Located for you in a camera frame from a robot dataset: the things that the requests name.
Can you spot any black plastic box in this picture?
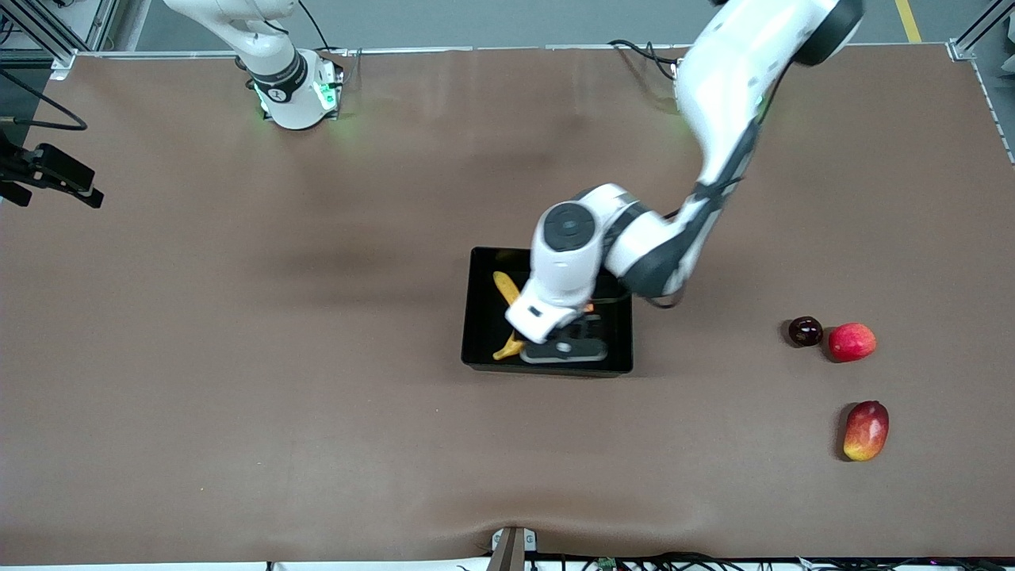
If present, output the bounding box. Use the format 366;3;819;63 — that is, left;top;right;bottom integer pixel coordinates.
461;247;635;377

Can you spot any yellow banana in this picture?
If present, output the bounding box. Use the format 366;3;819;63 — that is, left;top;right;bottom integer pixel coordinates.
492;270;527;362

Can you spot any brown table cover mat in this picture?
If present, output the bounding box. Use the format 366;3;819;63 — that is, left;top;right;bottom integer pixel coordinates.
0;45;1015;565

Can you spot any grey metal pole clamp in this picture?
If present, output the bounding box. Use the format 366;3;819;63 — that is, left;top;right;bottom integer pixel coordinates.
488;527;538;571

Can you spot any dark purple plum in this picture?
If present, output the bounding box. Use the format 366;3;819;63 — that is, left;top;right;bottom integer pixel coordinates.
787;316;824;348

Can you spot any pink red round fruit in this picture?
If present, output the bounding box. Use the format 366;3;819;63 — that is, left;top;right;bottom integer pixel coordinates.
828;322;878;363

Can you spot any red yellow mango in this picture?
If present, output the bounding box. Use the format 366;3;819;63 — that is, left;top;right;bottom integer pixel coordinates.
842;400;891;463

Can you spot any right arm wrist black cable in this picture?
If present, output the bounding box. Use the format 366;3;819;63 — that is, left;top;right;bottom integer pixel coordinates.
0;65;89;131

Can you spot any aluminium frame profile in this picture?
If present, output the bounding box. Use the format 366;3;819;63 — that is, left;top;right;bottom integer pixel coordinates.
0;0;120;76
944;0;1015;64

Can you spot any right arm base black cable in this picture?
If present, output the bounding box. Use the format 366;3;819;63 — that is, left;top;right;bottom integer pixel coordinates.
295;0;354;80

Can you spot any arm base black cable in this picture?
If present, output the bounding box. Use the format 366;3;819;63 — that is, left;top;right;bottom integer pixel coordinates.
295;0;354;80
607;38;681;85

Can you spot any left arm base black cable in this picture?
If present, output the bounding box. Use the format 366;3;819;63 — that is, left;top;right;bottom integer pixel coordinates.
607;38;681;85

